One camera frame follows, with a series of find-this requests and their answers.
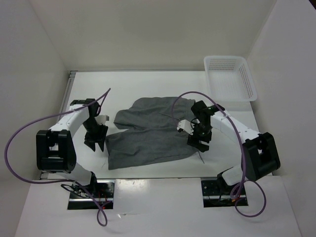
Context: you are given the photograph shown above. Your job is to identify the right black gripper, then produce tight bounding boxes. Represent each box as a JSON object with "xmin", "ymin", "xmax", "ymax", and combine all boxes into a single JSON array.
[{"xmin": 187, "ymin": 121, "xmax": 212, "ymax": 153}]

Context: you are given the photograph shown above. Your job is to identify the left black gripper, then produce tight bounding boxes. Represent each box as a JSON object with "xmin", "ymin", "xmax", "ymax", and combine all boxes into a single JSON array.
[{"xmin": 82, "ymin": 117, "xmax": 108, "ymax": 152}]

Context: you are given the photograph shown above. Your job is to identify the grey shorts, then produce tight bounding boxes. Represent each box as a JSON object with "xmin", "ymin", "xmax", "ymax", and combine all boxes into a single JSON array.
[{"xmin": 106, "ymin": 97, "xmax": 198, "ymax": 170}]

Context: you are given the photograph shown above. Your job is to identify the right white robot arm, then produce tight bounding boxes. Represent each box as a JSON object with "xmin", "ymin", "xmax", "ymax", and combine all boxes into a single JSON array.
[{"xmin": 184, "ymin": 101, "xmax": 280, "ymax": 194}]

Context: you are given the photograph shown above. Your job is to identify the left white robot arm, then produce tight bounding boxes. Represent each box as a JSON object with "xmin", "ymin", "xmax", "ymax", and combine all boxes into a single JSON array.
[{"xmin": 36, "ymin": 99, "xmax": 108, "ymax": 198}]

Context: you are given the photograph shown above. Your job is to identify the white plastic basket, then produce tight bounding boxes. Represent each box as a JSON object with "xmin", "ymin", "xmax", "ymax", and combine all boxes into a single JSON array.
[{"xmin": 204, "ymin": 55, "xmax": 258, "ymax": 102}]

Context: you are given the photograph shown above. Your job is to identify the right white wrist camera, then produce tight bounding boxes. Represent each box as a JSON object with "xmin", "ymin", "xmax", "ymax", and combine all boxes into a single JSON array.
[{"xmin": 177, "ymin": 119, "xmax": 194, "ymax": 135}]

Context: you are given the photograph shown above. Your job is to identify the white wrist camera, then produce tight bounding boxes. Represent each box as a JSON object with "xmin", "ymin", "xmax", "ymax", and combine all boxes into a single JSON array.
[
  {"xmin": 95, "ymin": 115, "xmax": 109, "ymax": 125},
  {"xmin": 177, "ymin": 119, "xmax": 194, "ymax": 135}
]

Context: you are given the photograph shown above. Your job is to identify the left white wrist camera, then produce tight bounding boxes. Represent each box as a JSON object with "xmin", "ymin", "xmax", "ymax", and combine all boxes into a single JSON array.
[{"xmin": 95, "ymin": 115, "xmax": 109, "ymax": 125}]

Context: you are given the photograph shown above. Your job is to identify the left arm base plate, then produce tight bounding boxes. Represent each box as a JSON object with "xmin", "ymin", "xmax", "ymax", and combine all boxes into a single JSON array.
[{"xmin": 62, "ymin": 180, "xmax": 115, "ymax": 210}]

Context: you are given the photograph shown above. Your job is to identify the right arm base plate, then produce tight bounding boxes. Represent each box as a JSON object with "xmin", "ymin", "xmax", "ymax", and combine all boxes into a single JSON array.
[{"xmin": 200, "ymin": 177, "xmax": 236, "ymax": 208}]

